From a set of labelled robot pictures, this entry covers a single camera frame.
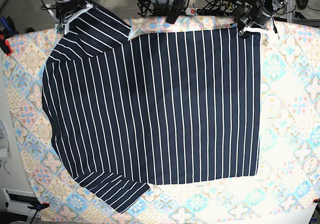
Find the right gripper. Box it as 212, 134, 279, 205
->
41, 0, 93, 19

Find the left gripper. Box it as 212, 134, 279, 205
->
233, 5, 275, 39

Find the navy white striped T-shirt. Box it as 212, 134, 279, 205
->
42, 8, 261, 213

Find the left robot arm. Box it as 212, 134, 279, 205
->
237, 0, 289, 39

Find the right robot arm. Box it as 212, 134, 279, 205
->
41, 0, 93, 23

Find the white power strip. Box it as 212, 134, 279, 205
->
184, 7, 233, 17

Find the black remote control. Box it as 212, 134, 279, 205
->
165, 0, 186, 24

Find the orange black clamp upper left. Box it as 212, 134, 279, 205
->
0, 34, 13, 56

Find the orange black clamp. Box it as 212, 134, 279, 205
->
27, 202, 50, 212
0, 34, 13, 56

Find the patterned pastel tablecloth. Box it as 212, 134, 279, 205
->
0, 22, 320, 224

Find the white box at left edge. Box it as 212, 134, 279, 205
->
0, 120, 12, 161

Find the white black tray lower left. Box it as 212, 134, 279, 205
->
2, 188, 38, 217

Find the orange black clamp lower left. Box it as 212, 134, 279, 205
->
27, 202, 50, 212

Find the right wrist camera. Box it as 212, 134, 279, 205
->
55, 23, 70, 35

